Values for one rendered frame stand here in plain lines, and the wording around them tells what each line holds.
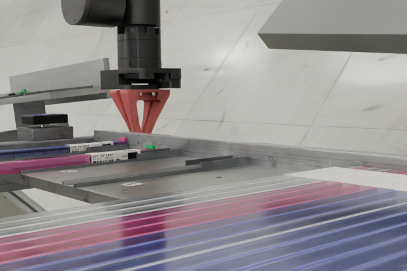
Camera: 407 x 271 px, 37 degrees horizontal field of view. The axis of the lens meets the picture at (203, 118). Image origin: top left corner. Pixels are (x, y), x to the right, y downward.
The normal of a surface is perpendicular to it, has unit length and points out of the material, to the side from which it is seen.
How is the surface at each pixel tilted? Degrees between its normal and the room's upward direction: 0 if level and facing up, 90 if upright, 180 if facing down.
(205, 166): 90
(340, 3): 0
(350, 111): 0
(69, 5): 42
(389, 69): 0
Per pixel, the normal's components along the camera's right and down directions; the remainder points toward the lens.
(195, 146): -0.77, 0.05
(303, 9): -0.58, -0.64
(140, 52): 0.12, 0.04
